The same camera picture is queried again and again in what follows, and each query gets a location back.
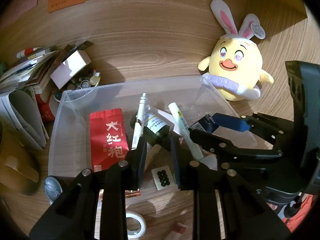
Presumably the clear plastic storage bin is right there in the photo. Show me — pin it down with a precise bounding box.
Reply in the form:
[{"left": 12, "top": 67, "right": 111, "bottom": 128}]
[{"left": 48, "top": 76, "right": 258, "bottom": 207}]

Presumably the yellow chick bunny plush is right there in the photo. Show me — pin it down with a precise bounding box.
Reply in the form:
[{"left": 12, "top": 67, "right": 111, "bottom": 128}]
[{"left": 198, "top": 0, "right": 274, "bottom": 101}]

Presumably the small white cardboard box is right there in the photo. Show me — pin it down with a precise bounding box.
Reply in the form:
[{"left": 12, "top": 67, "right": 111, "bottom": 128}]
[{"left": 50, "top": 50, "right": 92, "bottom": 89}]

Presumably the white pink cream tube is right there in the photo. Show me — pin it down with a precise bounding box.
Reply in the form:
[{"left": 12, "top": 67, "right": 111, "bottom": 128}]
[{"left": 152, "top": 107, "right": 182, "bottom": 137}]

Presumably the dark green glass bottle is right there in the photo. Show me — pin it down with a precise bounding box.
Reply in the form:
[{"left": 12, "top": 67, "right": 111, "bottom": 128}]
[{"left": 143, "top": 110, "right": 171, "bottom": 151}]

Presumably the small blue barcode box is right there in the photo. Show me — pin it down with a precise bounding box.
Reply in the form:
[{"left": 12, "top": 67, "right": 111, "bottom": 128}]
[{"left": 189, "top": 114, "right": 219, "bottom": 134}]

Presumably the black purple tube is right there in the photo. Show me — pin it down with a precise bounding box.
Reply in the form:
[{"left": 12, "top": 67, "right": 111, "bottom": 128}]
[{"left": 43, "top": 176, "right": 62, "bottom": 203}]

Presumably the pink paper note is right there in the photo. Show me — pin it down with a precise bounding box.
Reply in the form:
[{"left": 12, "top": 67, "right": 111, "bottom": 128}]
[{"left": 4, "top": 0, "right": 37, "bottom": 18}]

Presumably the person right hand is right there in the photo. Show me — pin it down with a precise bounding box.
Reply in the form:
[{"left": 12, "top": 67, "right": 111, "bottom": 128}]
[{"left": 267, "top": 193, "right": 313, "bottom": 219}]

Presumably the red white marker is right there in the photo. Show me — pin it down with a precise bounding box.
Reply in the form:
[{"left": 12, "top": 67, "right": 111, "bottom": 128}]
[{"left": 16, "top": 47, "right": 43, "bottom": 59}]

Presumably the white bowl of trinkets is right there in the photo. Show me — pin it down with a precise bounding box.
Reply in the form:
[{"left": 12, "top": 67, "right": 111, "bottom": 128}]
[{"left": 53, "top": 70, "right": 101, "bottom": 102}]

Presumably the red tea packet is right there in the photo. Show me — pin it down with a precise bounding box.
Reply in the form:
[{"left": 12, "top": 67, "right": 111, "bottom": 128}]
[{"left": 89, "top": 108, "right": 129, "bottom": 172}]

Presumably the white pen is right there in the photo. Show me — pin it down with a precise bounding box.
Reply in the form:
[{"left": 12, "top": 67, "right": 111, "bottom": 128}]
[{"left": 131, "top": 93, "right": 147, "bottom": 150}]

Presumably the mahjong tile eraser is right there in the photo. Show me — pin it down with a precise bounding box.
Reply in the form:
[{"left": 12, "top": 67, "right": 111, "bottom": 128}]
[{"left": 151, "top": 165, "right": 176, "bottom": 191}]

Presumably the red small box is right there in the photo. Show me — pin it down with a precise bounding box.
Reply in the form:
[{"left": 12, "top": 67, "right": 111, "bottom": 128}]
[{"left": 35, "top": 93, "right": 56, "bottom": 122}]

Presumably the pink foil wrapper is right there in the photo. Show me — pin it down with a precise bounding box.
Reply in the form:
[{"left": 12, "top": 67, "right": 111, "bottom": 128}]
[{"left": 100, "top": 189, "right": 142, "bottom": 199}]

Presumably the stack of books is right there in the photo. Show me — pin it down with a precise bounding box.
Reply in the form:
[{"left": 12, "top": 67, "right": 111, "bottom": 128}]
[{"left": 1, "top": 47, "right": 59, "bottom": 93}]

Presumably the brown mug with lid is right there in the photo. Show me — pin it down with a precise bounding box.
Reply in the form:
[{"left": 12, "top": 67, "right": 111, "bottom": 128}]
[{"left": 1, "top": 125, "right": 40, "bottom": 196}]

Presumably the light green pen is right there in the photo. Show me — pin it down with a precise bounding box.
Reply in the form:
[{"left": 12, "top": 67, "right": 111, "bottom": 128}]
[{"left": 168, "top": 102, "right": 204, "bottom": 160}]

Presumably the white tape roll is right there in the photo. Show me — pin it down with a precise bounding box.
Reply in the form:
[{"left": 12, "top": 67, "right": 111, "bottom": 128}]
[{"left": 126, "top": 211, "right": 146, "bottom": 239}]

